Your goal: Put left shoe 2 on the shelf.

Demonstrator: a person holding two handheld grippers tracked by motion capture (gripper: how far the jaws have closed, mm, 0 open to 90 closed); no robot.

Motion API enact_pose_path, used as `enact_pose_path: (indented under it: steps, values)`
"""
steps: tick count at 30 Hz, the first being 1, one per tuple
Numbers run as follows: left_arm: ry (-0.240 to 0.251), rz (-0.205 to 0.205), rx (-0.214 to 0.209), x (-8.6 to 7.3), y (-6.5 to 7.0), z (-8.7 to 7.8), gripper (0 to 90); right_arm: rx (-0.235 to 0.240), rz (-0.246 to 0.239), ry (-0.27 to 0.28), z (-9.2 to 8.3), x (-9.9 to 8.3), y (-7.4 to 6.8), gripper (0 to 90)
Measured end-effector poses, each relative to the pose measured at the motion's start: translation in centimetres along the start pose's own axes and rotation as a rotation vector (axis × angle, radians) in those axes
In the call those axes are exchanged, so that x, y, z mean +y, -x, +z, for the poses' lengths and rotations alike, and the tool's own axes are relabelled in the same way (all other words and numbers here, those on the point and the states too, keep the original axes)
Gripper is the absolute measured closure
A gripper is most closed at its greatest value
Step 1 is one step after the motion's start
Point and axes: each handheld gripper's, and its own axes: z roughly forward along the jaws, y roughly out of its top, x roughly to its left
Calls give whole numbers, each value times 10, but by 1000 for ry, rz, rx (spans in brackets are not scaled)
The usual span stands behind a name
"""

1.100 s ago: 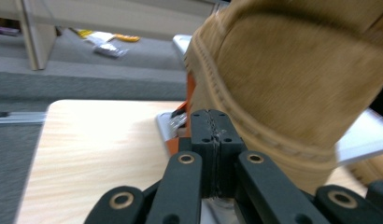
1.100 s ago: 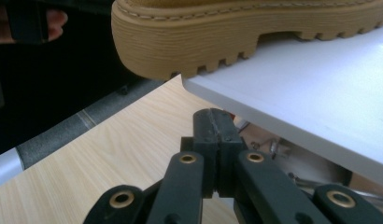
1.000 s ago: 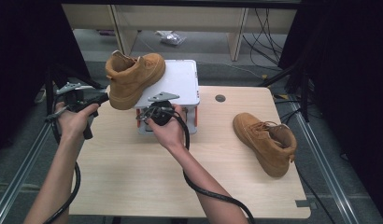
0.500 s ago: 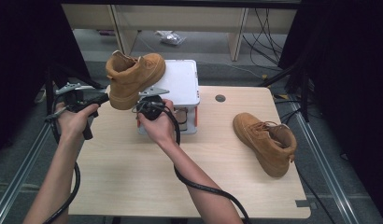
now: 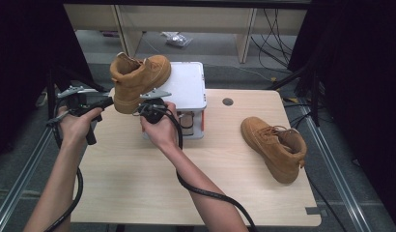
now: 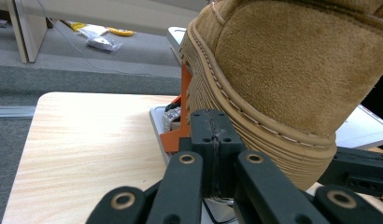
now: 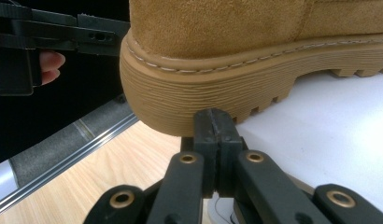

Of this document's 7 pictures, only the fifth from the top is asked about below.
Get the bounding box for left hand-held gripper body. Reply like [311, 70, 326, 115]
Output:
[57, 85, 105, 146]

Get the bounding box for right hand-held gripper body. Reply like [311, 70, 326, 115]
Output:
[136, 89, 172, 125]

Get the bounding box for tan suede boot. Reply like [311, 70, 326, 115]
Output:
[109, 51, 172, 115]
[240, 116, 308, 185]

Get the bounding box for white two-tier shoe rack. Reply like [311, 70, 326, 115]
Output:
[141, 61, 208, 140]

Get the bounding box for person's right hand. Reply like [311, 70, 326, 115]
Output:
[140, 101, 180, 151]

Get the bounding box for person's left hand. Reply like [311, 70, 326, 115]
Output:
[58, 106, 104, 148]

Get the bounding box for black curtain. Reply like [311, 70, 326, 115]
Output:
[0, 0, 95, 162]
[287, 0, 396, 231]

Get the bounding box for clear plastic bag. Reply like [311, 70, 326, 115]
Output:
[160, 31, 194, 48]

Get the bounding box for beige desk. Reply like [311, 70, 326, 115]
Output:
[63, 3, 308, 64]

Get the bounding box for white floor cable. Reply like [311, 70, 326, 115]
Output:
[34, 91, 49, 108]

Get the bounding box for left hand-held gripper cable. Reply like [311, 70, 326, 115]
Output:
[44, 98, 85, 232]

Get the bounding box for hand-held gripper cable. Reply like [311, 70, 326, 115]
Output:
[132, 103, 259, 232]
[44, 98, 85, 232]

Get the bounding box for right hand-held gripper cable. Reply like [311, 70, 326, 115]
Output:
[132, 103, 259, 232]

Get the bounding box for metal floor rail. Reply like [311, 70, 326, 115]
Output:
[0, 95, 75, 232]
[297, 96, 374, 232]

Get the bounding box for black floor cables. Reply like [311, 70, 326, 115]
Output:
[250, 9, 298, 73]

